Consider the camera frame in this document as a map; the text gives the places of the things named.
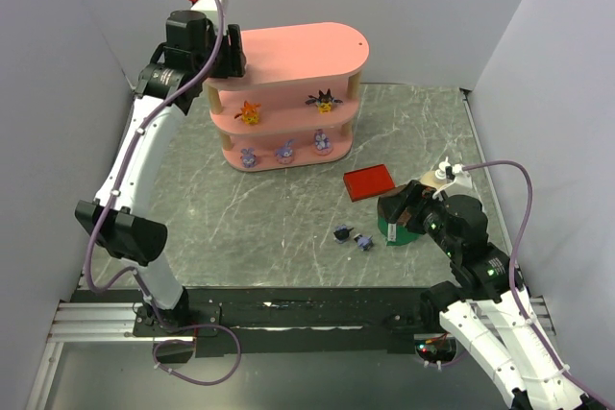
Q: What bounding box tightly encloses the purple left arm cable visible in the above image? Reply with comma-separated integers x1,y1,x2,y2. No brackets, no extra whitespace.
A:
82,0,227,329

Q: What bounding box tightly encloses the purple black figure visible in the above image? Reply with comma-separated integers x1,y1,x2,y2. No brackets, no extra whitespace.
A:
354,234,374,252
333,225,354,243

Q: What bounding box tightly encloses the small purple bunny figure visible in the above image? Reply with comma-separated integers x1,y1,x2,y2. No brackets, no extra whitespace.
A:
240,147,258,169

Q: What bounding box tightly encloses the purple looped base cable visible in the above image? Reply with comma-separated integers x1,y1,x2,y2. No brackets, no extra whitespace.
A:
151,323,242,386

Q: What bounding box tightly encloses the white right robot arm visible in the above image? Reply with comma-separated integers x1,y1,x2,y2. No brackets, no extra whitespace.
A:
377,181,607,409

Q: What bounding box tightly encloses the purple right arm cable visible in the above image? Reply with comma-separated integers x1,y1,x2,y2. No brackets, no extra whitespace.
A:
460,158,615,410

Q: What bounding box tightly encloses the orange pikachu figure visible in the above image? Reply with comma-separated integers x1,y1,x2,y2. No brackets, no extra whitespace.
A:
234,101,261,126

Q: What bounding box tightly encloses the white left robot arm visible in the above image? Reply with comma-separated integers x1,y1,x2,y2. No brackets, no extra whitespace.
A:
75,10,245,329

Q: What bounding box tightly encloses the red flat box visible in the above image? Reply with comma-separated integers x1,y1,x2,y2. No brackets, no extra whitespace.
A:
343,164,395,202

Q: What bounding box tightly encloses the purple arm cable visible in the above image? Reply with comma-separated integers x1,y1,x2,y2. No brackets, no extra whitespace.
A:
82,0,227,329
460,158,615,410

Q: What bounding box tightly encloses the beige pump bottle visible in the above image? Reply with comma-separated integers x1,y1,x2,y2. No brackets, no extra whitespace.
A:
419,157,451,189

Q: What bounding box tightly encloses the black winged pikachu figure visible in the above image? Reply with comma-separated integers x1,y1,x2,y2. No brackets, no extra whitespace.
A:
305,88,343,114

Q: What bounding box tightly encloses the pink three-tier wooden shelf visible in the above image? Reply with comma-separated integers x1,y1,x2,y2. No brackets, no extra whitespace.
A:
206,22,370,173

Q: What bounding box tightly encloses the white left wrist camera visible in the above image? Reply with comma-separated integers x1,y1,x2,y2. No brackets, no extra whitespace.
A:
191,0,228,33

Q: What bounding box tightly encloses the aluminium rail frame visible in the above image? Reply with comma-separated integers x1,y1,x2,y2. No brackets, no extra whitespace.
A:
45,299,155,345

